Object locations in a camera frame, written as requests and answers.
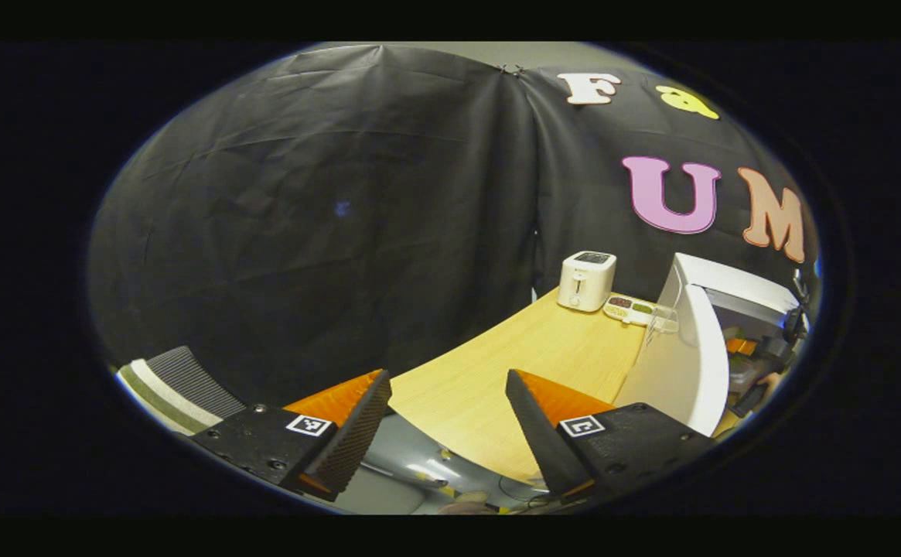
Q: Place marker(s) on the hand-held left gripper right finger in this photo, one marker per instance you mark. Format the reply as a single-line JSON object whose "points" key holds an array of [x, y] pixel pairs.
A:
{"points": [[539, 433]]}

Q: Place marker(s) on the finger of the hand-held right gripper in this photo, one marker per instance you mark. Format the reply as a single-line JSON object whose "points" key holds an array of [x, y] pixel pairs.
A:
{"points": [[740, 346]]}

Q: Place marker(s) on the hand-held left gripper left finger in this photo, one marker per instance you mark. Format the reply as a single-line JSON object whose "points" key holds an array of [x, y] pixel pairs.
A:
{"points": [[357, 429]]}

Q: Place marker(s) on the white microwave oven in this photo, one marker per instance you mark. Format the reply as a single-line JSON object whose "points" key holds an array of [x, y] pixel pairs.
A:
{"points": [[690, 363]]}

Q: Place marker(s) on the grey plastic chair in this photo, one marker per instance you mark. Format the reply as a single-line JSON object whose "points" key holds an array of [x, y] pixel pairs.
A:
{"points": [[411, 456]]}

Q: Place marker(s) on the clear plastic cup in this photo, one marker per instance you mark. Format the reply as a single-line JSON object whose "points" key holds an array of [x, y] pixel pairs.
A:
{"points": [[665, 321]]}

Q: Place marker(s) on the compartment snack tray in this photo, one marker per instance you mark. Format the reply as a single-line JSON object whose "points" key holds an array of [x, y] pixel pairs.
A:
{"points": [[628, 309]]}

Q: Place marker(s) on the white toaster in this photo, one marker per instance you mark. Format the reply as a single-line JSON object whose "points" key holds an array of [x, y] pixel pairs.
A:
{"points": [[585, 282]]}

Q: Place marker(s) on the striped ribbed garment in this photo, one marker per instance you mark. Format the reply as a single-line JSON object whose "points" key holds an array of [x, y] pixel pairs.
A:
{"points": [[179, 387]]}

